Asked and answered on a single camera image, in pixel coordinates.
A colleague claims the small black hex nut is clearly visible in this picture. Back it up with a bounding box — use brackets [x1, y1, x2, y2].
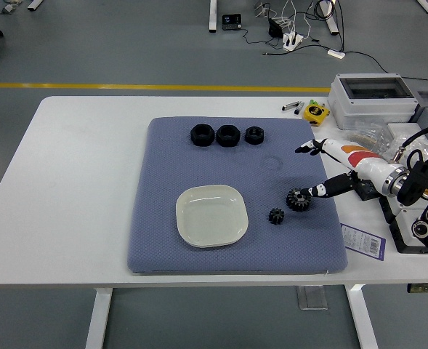
[244, 125, 265, 145]

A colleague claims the small black module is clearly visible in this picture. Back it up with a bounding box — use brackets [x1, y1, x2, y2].
[355, 180, 376, 203]

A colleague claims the small black gear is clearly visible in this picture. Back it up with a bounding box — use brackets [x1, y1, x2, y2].
[268, 207, 286, 226]

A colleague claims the white power strip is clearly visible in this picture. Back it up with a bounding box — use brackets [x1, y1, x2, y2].
[282, 31, 304, 52]

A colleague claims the grey electrical enclosure box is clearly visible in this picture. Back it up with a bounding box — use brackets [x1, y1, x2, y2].
[327, 73, 418, 131]

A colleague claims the yellow tape measure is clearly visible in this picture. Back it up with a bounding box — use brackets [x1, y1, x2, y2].
[302, 103, 331, 127]

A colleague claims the flat white block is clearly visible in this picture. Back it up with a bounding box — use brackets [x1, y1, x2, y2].
[387, 121, 424, 143]

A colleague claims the long black cable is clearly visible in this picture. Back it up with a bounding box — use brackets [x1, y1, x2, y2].
[344, 50, 428, 89]

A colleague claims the clear bag with blue terminals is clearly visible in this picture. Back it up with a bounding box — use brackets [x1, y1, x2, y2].
[346, 122, 393, 156]

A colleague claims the large black hex nut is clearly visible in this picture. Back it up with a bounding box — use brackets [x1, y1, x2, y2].
[190, 123, 216, 148]
[216, 124, 241, 148]

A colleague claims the white square plate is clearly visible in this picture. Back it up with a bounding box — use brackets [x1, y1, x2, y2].
[175, 184, 250, 249]

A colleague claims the blue-grey quilted mat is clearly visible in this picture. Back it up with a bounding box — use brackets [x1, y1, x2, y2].
[126, 116, 349, 276]

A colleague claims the large black gear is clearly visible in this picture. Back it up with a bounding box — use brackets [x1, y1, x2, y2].
[285, 187, 315, 213]

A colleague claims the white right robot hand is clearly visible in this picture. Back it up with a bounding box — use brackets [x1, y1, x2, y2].
[294, 137, 395, 199]

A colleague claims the white table leg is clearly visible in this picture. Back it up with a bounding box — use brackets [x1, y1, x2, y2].
[345, 284, 380, 349]
[85, 287, 113, 349]

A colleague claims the clear plastic bracket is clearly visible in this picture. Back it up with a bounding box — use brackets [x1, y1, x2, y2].
[296, 286, 328, 311]

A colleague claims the purple-edged label card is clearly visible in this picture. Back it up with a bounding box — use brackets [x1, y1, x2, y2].
[339, 222, 387, 262]

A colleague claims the black power adapter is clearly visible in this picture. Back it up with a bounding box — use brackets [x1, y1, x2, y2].
[267, 17, 284, 39]

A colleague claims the black handheld device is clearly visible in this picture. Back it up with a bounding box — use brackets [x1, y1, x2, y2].
[222, 13, 243, 31]

